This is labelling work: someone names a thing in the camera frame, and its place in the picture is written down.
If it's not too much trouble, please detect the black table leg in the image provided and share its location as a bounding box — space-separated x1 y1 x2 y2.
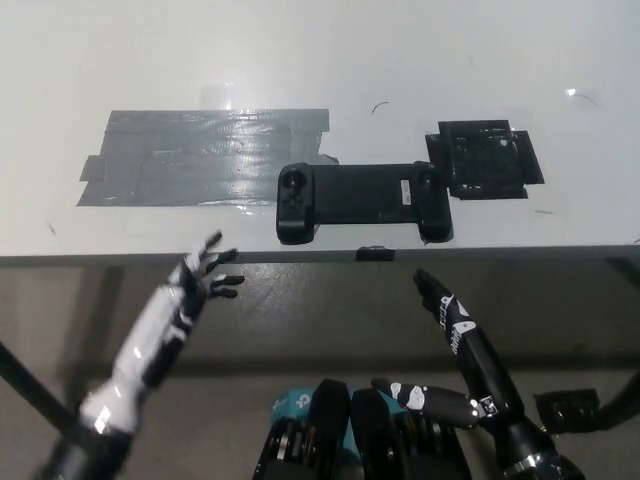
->
0 339 82 442
594 368 640 432

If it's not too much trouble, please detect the teal router box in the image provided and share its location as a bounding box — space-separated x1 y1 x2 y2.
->
272 387 407 452

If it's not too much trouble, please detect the small black tape strip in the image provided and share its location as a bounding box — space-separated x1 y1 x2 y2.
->
355 244 396 263

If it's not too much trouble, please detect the grey duct tape patch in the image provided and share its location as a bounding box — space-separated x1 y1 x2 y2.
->
75 106 342 209

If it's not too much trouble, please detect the black tape square patch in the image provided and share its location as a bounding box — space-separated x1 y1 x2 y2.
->
424 118 547 202

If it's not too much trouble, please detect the black phone game controller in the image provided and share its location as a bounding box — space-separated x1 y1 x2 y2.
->
276 159 454 246

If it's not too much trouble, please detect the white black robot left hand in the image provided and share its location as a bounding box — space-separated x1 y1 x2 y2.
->
78 230 246 434

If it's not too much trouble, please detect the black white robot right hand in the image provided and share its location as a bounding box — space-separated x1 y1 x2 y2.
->
372 268 554 469

